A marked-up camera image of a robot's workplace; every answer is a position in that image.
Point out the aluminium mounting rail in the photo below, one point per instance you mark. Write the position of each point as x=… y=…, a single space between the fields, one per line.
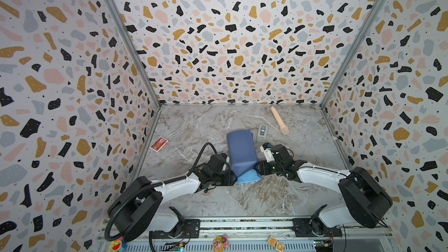
x=250 y=234

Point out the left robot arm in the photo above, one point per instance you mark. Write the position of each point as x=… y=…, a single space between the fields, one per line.
x=146 y=205

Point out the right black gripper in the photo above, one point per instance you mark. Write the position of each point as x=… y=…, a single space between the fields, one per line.
x=265 y=167

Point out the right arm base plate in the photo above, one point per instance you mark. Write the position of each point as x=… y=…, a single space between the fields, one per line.
x=310 y=228

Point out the colourful round sticker toy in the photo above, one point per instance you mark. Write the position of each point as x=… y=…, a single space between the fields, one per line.
x=118 y=245

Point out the red playing card deck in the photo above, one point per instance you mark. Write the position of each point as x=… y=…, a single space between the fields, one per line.
x=159 y=144

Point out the blue wrapping paper sheet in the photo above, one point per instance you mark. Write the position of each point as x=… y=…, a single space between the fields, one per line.
x=243 y=157

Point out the orange square sticker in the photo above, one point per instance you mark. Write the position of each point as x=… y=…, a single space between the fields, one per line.
x=279 y=247

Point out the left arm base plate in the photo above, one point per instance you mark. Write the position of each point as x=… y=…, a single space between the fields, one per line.
x=188 y=228

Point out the white tape dispenser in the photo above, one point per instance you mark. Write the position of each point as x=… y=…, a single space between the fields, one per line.
x=262 y=133

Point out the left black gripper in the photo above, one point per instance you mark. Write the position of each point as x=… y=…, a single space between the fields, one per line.
x=228 y=179

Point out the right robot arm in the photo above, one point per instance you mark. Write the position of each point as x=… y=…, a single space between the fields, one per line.
x=365 y=201

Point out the pink yellow sticker toy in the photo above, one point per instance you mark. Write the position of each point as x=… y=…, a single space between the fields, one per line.
x=220 y=243

